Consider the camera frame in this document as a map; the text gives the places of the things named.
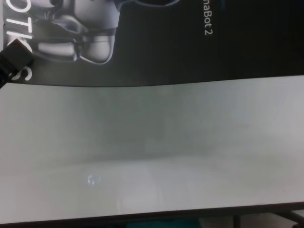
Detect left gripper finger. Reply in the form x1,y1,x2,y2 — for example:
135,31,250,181
0,39,34,89

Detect black robot poster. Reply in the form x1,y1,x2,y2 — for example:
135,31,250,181
2,0,304,87

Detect black table brace bar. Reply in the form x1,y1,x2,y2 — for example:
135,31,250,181
270,209,303,225

